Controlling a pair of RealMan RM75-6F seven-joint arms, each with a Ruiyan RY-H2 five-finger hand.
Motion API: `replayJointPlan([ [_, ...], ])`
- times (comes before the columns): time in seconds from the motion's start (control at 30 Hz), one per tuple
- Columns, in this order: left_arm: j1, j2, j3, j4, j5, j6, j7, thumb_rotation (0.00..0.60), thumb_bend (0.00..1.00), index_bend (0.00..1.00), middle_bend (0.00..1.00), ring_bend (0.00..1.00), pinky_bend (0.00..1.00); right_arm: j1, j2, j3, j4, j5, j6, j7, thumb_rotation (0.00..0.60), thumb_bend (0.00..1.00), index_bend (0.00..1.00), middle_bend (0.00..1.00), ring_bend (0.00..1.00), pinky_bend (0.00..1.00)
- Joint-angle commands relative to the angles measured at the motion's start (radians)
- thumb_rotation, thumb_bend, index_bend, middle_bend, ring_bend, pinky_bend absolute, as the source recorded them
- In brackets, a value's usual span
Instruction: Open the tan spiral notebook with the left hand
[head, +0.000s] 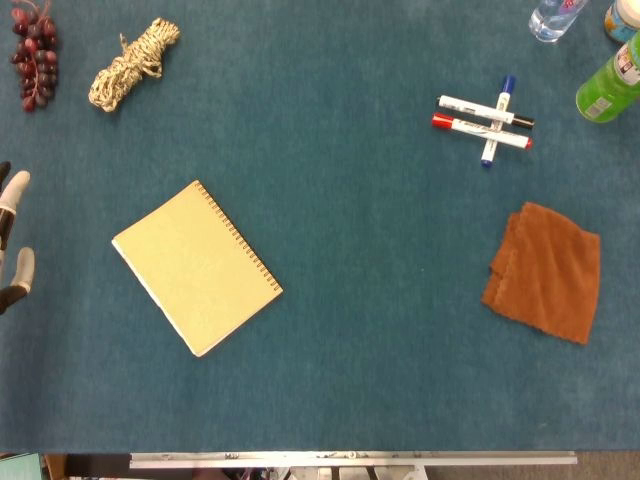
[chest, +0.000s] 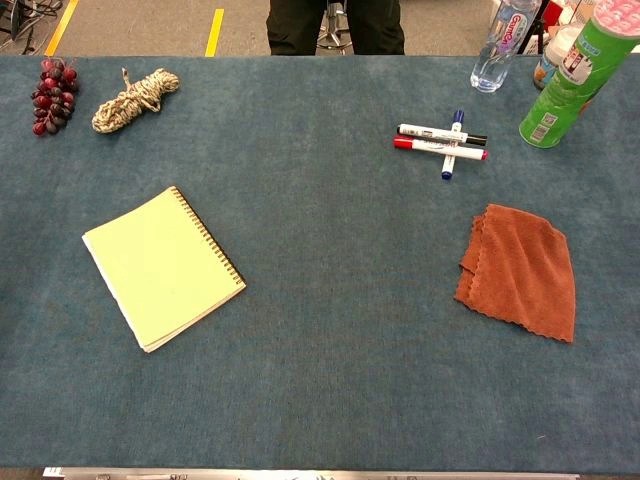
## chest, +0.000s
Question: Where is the person in black trousers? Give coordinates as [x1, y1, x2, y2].
[265, 0, 406, 56]

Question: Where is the small white-capped bottle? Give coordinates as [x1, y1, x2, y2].
[532, 23, 585, 92]

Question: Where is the green plastic bottle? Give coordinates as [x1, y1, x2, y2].
[518, 0, 640, 149]

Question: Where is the blue whiteboard marker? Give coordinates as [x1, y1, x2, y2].
[440, 110, 466, 181]

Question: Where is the clear plastic water bottle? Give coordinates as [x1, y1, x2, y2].
[469, 0, 542, 94]

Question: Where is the bunch of red grapes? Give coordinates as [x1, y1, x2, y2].
[31, 58, 80, 137]

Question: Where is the aluminium table edge rail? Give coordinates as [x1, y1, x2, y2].
[42, 467, 581, 480]

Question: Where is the red whiteboard marker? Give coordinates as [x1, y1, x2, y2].
[392, 137, 489, 162]

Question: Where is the black whiteboard marker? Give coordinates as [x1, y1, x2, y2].
[396, 123, 488, 148]

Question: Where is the blue table mat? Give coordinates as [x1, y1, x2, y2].
[0, 54, 640, 471]

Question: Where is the office chair base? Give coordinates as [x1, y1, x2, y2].
[316, 0, 354, 52]

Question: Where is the brown microfiber cloth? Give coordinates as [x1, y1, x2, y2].
[453, 203, 577, 344]

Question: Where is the spiral notebook with yellow cover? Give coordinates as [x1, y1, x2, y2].
[81, 185, 247, 354]

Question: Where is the coiled beige rope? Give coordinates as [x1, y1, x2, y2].
[91, 67, 180, 135]

